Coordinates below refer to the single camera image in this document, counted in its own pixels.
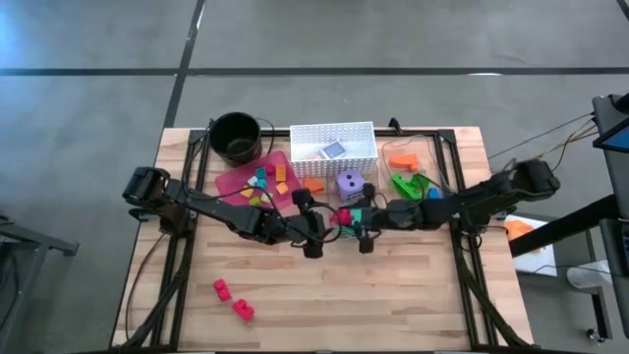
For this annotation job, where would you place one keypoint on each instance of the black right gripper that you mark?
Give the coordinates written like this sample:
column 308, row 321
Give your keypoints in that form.
column 393, row 217

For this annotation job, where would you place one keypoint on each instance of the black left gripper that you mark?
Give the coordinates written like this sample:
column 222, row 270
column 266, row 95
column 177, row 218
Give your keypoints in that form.
column 304, row 226

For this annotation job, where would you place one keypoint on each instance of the teal foam die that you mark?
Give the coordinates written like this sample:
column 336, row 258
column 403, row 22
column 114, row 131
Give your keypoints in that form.
column 358, row 214

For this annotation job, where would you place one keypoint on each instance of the red two-stud toy block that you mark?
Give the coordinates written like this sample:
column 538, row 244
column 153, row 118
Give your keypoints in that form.
column 342, row 216

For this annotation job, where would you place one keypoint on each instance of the purple foam die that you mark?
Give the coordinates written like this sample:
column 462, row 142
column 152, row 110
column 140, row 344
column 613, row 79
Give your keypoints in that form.
column 350, row 184

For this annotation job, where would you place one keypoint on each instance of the orange wedge block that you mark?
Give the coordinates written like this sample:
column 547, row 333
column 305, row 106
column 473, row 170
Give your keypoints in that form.
column 313, row 185

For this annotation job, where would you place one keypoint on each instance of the long green toy block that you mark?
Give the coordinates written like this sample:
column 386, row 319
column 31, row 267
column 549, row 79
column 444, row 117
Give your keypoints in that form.
column 404, row 188

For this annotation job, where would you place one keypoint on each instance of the small yellow-orange toy block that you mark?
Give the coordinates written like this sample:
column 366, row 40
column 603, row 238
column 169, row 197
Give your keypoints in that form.
column 282, row 188

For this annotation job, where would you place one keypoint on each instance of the small light green block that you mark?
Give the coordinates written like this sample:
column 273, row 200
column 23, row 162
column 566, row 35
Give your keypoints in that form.
column 267, row 196

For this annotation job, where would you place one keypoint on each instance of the orange studded plate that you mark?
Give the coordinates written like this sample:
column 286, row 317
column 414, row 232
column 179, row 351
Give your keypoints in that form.
column 280, row 172

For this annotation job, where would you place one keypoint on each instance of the green two-stud toy block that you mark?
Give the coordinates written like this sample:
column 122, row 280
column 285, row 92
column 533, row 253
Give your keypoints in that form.
column 421, row 182

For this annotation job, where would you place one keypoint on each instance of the large orange slope block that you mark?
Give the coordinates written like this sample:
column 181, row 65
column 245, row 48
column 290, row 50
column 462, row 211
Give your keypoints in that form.
column 403, row 161

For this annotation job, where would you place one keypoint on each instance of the small olive green block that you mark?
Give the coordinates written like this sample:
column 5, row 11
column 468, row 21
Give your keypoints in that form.
column 255, row 200

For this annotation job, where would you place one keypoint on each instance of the small red toy block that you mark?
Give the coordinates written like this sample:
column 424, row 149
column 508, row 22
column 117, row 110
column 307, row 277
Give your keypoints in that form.
column 270, row 169

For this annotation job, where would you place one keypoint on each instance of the blue toy block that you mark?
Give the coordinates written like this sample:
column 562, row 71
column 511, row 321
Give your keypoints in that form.
column 435, row 193

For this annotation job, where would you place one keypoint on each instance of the small mint toy block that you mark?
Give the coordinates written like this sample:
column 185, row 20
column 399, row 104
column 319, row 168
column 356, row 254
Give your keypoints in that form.
column 252, row 181

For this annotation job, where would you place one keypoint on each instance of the small yellow toy block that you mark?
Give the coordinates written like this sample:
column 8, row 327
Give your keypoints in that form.
column 247, row 193

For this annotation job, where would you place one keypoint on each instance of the pink translucent plastic tray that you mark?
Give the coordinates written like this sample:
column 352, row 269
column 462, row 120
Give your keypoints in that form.
column 231, row 184

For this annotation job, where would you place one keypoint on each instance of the black round bucket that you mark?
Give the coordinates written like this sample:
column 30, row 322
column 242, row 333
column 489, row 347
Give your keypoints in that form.
column 236, row 140

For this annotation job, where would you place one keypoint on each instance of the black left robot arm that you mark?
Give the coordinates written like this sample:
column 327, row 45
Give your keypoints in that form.
column 211, row 209

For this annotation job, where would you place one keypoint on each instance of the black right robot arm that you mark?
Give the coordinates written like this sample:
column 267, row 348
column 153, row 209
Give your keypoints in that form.
column 491, row 196

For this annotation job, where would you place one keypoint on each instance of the white perforated metal basket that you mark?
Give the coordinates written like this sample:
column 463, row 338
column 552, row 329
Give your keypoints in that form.
column 359, row 164

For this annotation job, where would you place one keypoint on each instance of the orange object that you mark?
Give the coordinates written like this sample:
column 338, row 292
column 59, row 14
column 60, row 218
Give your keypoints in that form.
column 518, row 230

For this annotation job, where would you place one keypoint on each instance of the white paper sheet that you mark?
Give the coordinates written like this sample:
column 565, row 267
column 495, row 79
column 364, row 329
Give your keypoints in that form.
column 535, row 260

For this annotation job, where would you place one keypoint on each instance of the black diagonal beam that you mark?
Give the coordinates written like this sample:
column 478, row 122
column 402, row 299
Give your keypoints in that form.
column 540, row 238

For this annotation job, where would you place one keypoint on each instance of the white rounded object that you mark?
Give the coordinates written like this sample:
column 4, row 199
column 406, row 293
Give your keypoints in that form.
column 587, row 276

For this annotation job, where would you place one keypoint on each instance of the grey computer cart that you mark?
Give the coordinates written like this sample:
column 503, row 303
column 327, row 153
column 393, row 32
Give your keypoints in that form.
column 614, row 172

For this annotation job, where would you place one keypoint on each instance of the black caster wheel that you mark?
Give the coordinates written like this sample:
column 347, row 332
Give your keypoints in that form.
column 595, row 335

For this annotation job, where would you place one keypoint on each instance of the blue laptop screen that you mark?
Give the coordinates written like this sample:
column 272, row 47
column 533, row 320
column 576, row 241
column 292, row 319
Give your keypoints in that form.
column 619, row 140

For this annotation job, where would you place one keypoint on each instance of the grey metal stand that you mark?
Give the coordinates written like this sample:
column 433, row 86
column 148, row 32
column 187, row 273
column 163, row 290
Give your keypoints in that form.
column 39, row 241

